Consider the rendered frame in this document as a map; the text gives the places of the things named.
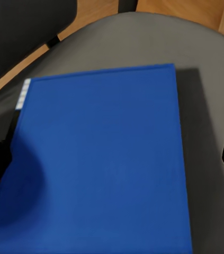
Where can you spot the folder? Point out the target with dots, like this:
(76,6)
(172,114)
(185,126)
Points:
(97,165)

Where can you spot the swivel chair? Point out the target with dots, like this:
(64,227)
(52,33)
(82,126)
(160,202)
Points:
(133,38)

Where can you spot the bookcase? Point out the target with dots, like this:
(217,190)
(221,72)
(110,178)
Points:
(209,13)

